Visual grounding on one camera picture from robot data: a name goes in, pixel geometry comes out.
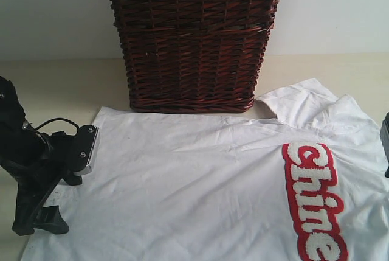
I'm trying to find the white t-shirt red lettering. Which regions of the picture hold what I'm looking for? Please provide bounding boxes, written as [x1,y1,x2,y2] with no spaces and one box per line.
[22,79,388,260]

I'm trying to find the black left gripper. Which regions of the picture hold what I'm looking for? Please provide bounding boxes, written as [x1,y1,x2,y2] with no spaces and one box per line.
[1,131,83,235]

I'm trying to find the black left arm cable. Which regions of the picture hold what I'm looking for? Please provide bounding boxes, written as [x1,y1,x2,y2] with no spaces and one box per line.
[22,117,80,137]

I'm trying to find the dark red wicker basket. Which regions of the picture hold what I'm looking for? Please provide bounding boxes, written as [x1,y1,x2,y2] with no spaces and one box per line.
[110,0,279,113]

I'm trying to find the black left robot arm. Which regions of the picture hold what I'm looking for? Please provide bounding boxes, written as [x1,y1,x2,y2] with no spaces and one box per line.
[1,78,82,236]

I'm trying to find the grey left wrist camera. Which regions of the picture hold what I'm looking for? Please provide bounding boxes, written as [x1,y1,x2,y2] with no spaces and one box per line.
[70,125,100,176]

